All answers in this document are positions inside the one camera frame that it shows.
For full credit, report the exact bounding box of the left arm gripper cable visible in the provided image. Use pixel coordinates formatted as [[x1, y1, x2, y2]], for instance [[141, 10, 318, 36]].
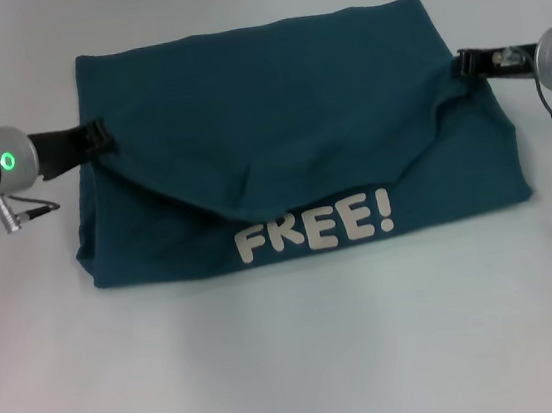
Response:
[[0, 185, 64, 236]]

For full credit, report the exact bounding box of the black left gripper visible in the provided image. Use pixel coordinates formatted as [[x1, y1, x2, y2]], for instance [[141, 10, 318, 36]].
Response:
[[26, 116, 121, 180]]

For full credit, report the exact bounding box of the teal blue t-shirt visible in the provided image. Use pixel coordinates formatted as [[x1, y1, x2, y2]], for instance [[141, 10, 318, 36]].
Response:
[[47, 0, 543, 295]]

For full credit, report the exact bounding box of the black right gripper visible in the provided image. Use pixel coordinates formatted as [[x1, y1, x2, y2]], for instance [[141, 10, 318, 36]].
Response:
[[456, 41, 541, 89]]

